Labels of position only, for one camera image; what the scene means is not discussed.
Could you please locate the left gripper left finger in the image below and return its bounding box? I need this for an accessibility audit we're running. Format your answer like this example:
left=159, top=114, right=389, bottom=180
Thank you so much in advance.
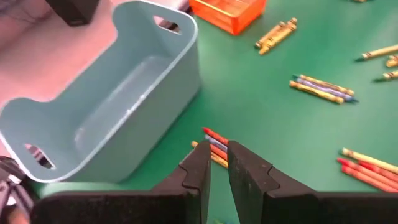
left=151, top=139, right=212, bottom=224

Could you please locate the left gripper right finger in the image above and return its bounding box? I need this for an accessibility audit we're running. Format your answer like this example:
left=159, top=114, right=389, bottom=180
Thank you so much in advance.
left=226, top=139, right=318, bottom=224

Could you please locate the orange-red crayon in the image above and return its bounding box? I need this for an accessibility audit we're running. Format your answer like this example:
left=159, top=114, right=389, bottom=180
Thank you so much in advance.
left=210, top=143, right=229, bottom=161

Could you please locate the grey-blue crayon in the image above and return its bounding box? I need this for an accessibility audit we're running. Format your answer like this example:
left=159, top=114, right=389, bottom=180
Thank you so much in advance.
left=204, top=134, right=229, bottom=153

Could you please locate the blue-violet crayon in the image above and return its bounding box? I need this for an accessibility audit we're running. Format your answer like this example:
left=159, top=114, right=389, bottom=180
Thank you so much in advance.
left=295, top=77, right=359, bottom=103

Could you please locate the green felt mat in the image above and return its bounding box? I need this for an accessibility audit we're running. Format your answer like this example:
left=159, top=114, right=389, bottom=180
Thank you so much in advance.
left=30, top=0, right=398, bottom=224

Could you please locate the large teal plastic bin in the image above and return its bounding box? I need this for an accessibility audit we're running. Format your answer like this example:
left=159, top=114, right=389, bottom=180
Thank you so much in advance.
left=0, top=0, right=201, bottom=184

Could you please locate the orange mesh basket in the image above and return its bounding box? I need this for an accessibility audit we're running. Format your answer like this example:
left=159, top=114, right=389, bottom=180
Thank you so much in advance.
left=188, top=0, right=268, bottom=36

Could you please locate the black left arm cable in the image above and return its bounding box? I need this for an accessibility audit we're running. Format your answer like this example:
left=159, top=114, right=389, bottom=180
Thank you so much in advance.
left=0, top=155, right=35, bottom=224

